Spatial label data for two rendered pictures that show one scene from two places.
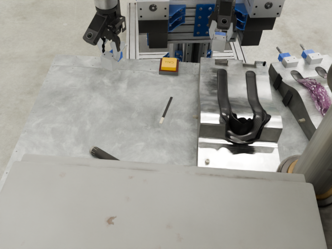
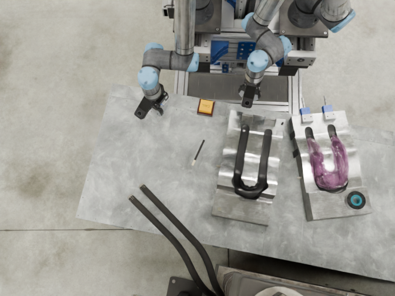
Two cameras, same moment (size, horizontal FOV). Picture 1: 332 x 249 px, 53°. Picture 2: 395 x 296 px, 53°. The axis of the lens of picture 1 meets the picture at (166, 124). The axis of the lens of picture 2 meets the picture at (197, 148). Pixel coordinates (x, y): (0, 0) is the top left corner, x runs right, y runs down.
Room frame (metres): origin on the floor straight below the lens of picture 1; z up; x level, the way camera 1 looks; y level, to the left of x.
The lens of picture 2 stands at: (0.35, -0.11, 2.67)
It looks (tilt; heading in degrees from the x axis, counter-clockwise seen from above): 74 degrees down; 13
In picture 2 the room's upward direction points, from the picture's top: 5 degrees counter-clockwise
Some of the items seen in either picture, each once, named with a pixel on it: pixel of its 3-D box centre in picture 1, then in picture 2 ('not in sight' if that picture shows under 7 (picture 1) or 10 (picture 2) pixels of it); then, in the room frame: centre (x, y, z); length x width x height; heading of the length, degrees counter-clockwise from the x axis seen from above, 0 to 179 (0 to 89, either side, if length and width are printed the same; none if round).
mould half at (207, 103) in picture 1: (235, 110); (248, 166); (0.79, -0.25, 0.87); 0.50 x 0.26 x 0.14; 177
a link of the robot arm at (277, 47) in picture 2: not in sight; (273, 47); (1.20, -0.26, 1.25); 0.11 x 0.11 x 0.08; 45
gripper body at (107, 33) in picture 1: (109, 19); (154, 96); (0.99, 0.20, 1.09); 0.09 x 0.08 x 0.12; 152
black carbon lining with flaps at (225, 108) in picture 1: (241, 97); (253, 161); (0.81, -0.26, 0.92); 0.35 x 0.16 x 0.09; 177
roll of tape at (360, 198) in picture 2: not in sight; (354, 200); (0.69, -0.71, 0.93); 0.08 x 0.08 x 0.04
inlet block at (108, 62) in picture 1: (116, 54); (161, 107); (1.01, 0.19, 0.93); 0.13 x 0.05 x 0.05; 152
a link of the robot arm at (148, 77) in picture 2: not in sight; (149, 80); (0.99, 0.21, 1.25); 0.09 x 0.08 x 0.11; 1
